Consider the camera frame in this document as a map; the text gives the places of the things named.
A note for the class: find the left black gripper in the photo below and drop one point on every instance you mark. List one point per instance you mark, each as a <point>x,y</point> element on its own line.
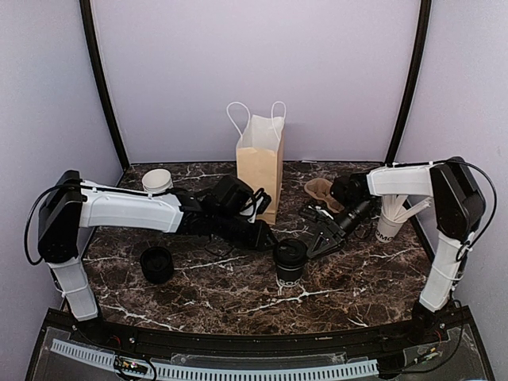
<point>258,240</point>

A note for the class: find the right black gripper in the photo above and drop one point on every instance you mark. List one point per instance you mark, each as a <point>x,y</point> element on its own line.
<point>329,229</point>

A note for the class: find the black cup lid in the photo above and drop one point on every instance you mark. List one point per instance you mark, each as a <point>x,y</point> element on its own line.
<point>290,252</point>

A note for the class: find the black paper coffee cup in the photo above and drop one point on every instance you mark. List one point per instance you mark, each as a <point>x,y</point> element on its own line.
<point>289,273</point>

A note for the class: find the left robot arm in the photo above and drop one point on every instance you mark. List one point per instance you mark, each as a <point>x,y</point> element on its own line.
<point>229,210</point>

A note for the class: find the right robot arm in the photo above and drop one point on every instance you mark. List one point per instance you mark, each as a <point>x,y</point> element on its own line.
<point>459,206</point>

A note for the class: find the cardboard cup carrier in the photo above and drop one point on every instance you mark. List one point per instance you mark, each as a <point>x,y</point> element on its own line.
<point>320,189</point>

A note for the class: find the white cup holding straws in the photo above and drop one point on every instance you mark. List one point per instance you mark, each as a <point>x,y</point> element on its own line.
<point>387,229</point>

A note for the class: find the brown paper bag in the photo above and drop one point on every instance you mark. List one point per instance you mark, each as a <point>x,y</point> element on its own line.
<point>259,154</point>

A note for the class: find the wrapped paper straws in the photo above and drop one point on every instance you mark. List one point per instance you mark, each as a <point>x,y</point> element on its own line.
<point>393,207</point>

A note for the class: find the stack of black lids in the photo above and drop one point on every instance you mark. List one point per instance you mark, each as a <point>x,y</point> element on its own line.
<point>157,264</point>

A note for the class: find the stack of paper cups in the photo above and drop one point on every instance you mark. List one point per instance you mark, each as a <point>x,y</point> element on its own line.
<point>157,180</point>

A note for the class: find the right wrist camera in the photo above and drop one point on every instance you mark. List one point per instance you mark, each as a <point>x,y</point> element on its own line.
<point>316,214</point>

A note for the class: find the grey cable duct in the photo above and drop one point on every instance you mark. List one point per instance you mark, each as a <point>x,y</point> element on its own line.
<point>188,367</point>

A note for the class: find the right black frame post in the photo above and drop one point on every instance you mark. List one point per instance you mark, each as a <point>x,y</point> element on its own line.
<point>411,80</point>

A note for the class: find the black frame post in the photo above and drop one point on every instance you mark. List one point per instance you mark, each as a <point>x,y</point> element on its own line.
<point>411,80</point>
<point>100,82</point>

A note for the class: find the left black frame post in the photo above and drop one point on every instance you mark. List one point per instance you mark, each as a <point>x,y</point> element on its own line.
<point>100,82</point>

